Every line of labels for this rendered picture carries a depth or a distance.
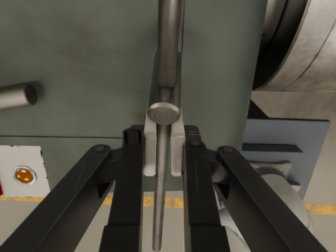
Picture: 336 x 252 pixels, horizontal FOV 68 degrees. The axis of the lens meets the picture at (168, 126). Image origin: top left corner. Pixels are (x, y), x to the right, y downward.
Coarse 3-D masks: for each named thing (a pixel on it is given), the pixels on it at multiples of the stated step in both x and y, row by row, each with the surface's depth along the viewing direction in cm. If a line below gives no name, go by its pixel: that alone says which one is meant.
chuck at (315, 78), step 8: (328, 40) 27; (320, 48) 28; (328, 48) 28; (320, 56) 29; (328, 56) 29; (312, 64) 30; (320, 64) 30; (328, 64) 30; (304, 72) 32; (312, 72) 32; (320, 72) 31; (328, 72) 31; (296, 80) 33; (304, 80) 33; (312, 80) 33; (320, 80) 33; (328, 80) 33; (288, 88) 36; (296, 88) 36; (304, 88) 36; (312, 88) 36; (320, 88) 36; (328, 88) 36
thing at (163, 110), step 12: (156, 60) 18; (180, 60) 19; (156, 72) 17; (180, 72) 18; (156, 84) 17; (180, 84) 17; (156, 96) 16; (168, 96) 16; (180, 96) 17; (156, 108) 16; (168, 108) 16; (156, 120) 16; (168, 120) 16
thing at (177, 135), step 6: (180, 108) 19; (180, 114) 18; (180, 120) 17; (174, 126) 16; (180, 126) 16; (174, 132) 15; (180, 132) 15; (174, 138) 15; (180, 138) 15; (174, 144) 15; (180, 144) 15; (174, 150) 15; (180, 150) 15; (174, 156) 15; (180, 156) 15; (174, 162) 16; (180, 162) 16; (174, 168) 16; (180, 168) 16; (174, 174) 16; (180, 174) 16
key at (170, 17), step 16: (160, 0) 12; (176, 0) 12; (160, 16) 13; (176, 16) 12; (160, 32) 13; (176, 32) 13; (160, 48) 14; (176, 48) 14; (160, 64) 15; (160, 80) 16; (160, 128) 20; (160, 144) 21; (160, 160) 22; (160, 176) 23; (160, 192) 25; (160, 208) 27; (160, 224) 28; (160, 240) 31
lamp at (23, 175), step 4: (16, 172) 30; (20, 172) 30; (24, 172) 30; (28, 172) 30; (16, 176) 30; (20, 176) 30; (24, 176) 30; (28, 176) 30; (32, 176) 30; (20, 180) 30; (24, 180) 30; (28, 180) 30
